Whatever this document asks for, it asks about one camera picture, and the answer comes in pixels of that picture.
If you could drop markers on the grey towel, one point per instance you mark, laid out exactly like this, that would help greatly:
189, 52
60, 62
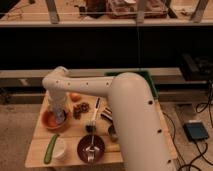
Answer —
60, 116

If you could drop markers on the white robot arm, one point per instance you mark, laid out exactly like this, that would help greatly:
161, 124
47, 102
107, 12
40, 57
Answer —
143, 144

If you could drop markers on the green plastic tray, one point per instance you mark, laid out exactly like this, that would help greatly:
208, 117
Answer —
145, 74

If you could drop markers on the striped red black cloth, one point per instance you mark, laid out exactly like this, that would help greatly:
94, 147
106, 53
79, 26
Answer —
107, 114

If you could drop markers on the bunch of dark grapes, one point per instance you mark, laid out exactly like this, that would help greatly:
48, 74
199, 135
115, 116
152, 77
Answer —
79, 109

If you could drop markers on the orange fruit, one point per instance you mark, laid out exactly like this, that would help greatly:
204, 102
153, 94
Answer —
75, 97

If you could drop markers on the small metal cup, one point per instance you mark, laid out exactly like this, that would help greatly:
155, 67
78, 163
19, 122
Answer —
112, 133

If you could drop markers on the yellow corn cob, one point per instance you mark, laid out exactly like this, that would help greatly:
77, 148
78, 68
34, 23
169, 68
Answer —
112, 148

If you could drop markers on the dark maroon bowl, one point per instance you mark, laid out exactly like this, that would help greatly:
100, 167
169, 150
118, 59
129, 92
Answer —
85, 142

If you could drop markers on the silver fork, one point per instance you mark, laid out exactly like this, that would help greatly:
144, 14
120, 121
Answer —
91, 151

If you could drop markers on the orange plastic bowl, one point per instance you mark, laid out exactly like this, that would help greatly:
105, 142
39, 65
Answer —
49, 122

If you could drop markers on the white cup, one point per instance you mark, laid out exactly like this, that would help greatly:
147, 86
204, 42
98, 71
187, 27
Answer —
59, 149

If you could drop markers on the green cucumber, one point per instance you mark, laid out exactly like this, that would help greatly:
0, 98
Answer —
49, 150

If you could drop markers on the blue black box on floor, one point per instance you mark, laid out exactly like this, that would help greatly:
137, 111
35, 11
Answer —
195, 131

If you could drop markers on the dish brush with white handle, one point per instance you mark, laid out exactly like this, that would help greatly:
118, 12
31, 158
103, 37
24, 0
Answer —
90, 126

